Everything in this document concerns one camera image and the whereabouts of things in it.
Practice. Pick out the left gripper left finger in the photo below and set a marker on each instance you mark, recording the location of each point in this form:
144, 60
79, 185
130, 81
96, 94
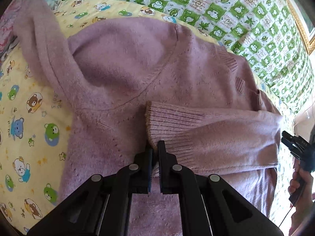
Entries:
137, 177

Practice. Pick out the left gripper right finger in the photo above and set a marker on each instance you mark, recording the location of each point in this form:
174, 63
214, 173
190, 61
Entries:
174, 178

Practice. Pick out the pink knitted sweater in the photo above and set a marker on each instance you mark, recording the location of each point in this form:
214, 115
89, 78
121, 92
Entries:
132, 81

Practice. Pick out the person's right hand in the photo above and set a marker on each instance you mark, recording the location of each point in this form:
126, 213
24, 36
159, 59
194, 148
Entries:
305, 201

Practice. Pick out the yellow cartoon bear blanket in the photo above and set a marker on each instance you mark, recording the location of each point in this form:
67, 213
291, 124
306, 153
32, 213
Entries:
35, 127

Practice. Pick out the green white checkered quilt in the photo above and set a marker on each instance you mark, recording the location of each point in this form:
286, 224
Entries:
263, 31

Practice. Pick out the gold picture frame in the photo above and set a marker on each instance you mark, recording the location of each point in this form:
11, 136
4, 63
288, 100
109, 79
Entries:
304, 24

